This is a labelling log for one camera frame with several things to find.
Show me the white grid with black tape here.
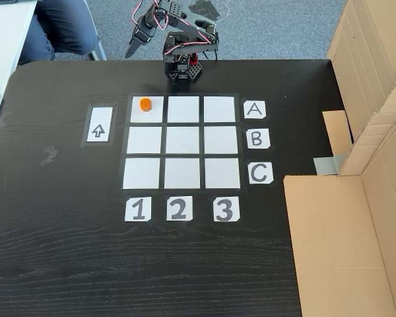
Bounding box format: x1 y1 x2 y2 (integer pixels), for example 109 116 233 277
120 93 248 192

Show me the black floor tape patch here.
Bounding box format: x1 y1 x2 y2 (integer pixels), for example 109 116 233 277
187 0 220 22

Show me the person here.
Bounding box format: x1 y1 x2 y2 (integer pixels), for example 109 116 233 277
18 0 102 65

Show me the white arrow paper sheet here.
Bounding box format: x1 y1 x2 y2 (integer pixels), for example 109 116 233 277
84 105 114 143

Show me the white desk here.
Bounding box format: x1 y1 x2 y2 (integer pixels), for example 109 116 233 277
0 0 38 146

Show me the paper label letter A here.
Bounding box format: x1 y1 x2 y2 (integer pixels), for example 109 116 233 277
244 100 267 119

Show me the crumpled clear tape piece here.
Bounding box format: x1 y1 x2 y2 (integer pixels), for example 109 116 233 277
39 145 59 166

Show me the paper label letter B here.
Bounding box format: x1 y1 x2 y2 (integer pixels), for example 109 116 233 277
246 128 271 149

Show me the paper label number 1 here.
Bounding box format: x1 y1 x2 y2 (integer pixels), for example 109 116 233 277
124 197 152 222

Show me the paper label number 2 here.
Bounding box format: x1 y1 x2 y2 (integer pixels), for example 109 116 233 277
166 195 194 221

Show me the paper label letter C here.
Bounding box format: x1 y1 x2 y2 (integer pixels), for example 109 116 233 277
248 162 274 185

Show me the paper label number 3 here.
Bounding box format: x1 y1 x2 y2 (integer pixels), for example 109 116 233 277
213 196 241 223

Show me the red white wrist wire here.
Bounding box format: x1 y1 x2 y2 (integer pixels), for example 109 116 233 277
131 0 170 33

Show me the red white arm wire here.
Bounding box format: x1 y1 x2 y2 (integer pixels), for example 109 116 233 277
164 15 218 56

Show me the brown cardboard box wall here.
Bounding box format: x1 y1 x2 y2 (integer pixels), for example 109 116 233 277
283 112 396 317
322 0 396 176

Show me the grey duct tape strip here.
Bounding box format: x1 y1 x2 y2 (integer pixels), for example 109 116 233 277
313 153 346 176

